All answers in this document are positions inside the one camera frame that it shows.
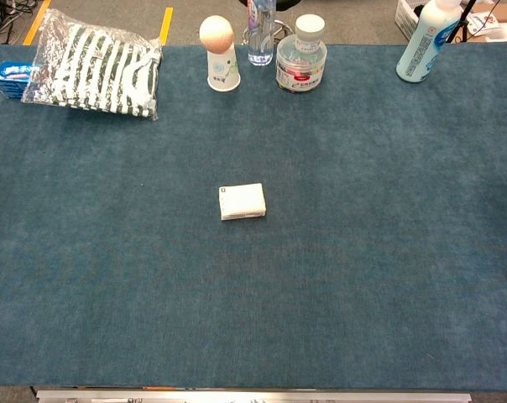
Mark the aluminium table rail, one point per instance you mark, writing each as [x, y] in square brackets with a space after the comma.
[278, 397]

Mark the clear water bottle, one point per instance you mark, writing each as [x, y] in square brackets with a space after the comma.
[260, 40]

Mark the black tripod leg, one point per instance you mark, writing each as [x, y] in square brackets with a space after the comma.
[459, 23]

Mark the wooden ball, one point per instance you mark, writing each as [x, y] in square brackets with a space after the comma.
[216, 33]

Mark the white bottle with blue label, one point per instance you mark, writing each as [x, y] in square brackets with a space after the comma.
[421, 46]

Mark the bagged green striped shirt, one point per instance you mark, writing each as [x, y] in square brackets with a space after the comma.
[94, 71]

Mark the white printed paper packet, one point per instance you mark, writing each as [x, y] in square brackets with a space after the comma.
[480, 23]

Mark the upturned white paper cup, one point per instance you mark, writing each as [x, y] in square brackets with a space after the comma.
[223, 71]

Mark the clear jar with white lid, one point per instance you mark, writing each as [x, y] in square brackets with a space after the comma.
[300, 63]

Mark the blue felt table cloth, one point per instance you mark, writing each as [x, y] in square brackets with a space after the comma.
[362, 252]

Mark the white plastic basket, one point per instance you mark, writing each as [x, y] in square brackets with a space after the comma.
[406, 19]

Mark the blue cookie box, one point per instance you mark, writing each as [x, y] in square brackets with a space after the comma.
[9, 80]

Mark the yellow floor tape strip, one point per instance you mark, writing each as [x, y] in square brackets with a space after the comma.
[166, 25]
[37, 21]

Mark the small white box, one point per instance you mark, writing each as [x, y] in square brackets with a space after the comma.
[242, 201]

